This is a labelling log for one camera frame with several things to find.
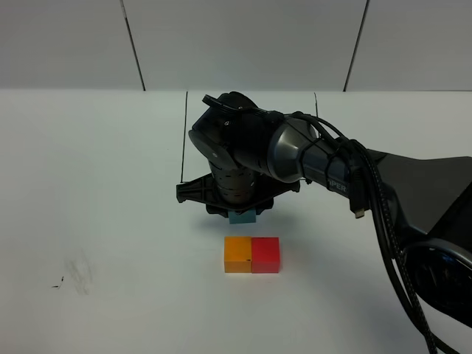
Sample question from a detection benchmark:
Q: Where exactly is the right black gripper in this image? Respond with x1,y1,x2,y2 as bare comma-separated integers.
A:
176,163,299,218

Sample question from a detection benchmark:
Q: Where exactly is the blue block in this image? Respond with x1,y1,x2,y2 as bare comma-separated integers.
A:
228,209,257,224

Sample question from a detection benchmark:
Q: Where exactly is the orange block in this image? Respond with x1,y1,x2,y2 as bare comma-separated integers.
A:
223,237,252,274

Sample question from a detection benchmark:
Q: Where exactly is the red block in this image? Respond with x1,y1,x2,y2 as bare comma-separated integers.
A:
251,237,281,274

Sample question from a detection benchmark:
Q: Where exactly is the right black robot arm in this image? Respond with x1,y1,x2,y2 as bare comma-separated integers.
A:
176,91,471,325

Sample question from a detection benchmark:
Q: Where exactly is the right black camera cable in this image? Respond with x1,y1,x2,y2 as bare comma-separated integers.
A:
309,114,465,354

